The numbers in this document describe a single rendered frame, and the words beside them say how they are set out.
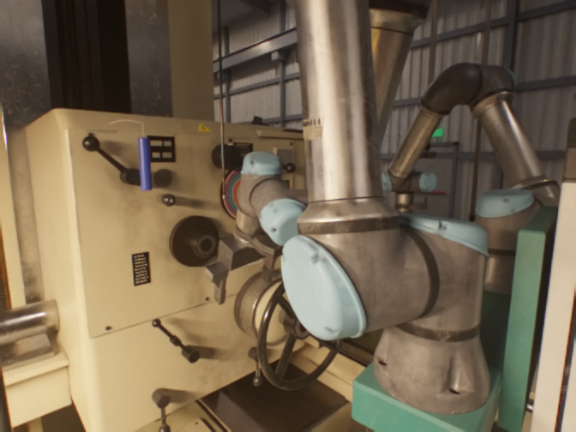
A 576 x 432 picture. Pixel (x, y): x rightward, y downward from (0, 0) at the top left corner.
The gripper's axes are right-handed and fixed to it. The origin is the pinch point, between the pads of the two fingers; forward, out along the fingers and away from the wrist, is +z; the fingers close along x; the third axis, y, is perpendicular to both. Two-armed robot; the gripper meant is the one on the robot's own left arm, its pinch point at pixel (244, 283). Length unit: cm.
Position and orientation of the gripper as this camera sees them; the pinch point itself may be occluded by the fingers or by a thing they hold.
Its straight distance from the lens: 81.4
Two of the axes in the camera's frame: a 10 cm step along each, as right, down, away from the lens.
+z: -1.8, 8.4, 5.1
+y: -6.5, -4.9, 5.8
